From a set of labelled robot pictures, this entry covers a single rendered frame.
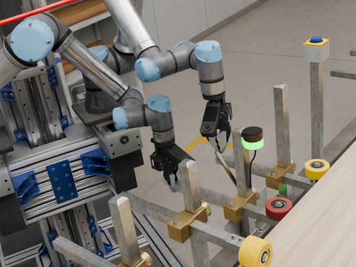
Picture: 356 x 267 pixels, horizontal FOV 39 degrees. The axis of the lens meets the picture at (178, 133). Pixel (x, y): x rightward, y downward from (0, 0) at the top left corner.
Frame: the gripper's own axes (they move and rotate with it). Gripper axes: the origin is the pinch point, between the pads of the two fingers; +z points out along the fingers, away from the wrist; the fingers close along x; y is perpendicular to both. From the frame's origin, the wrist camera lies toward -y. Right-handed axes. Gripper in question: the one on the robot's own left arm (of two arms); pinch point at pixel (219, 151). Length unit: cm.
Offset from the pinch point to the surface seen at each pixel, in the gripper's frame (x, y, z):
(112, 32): 177, 263, 41
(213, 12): 144, 469, 88
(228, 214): -3.5, -10.8, 16.8
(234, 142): -6.4, -3.4, -5.4
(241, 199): -7.0, -5.8, 14.2
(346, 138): -35, 68, 34
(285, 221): -23.1, -18.6, 11.1
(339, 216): -37.3, -13.9, 11.4
